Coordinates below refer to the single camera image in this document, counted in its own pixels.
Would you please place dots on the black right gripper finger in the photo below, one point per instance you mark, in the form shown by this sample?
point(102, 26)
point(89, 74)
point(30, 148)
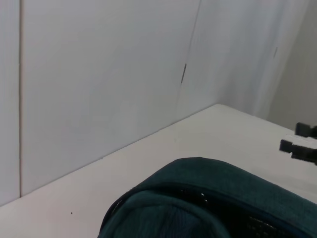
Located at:
point(302, 152)
point(305, 129)

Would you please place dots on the dark teal fabric lunch bag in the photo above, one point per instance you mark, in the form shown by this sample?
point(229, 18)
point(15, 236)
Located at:
point(223, 178)

